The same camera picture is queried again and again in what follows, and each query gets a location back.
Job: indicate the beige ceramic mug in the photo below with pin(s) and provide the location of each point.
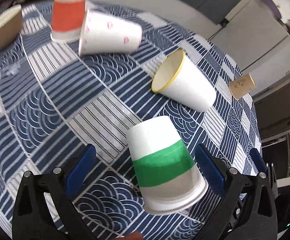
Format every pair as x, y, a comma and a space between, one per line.
11, 23

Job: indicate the white cup pink hearts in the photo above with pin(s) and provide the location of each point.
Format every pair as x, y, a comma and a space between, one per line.
102, 33

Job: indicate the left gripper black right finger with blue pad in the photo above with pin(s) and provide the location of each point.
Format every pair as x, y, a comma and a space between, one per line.
246, 209

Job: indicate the white refrigerator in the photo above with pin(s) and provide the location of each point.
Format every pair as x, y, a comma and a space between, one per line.
251, 34

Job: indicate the person's hand at bottom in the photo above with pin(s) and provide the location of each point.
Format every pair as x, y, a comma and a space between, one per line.
133, 236

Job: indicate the white cup green band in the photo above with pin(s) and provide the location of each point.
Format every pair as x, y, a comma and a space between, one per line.
168, 178

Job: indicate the orange paper cup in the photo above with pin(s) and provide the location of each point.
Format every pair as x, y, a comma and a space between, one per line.
67, 20

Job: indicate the purple bowl on fridge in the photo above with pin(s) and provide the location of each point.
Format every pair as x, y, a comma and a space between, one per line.
272, 7

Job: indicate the white cup yellow rim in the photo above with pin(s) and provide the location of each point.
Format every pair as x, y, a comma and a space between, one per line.
180, 80

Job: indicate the small tan paper cup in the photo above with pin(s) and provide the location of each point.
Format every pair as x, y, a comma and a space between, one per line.
241, 86

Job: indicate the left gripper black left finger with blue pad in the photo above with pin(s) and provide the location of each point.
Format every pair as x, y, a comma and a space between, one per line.
43, 208

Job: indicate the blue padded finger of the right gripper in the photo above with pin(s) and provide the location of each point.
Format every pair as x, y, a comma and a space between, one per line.
258, 160

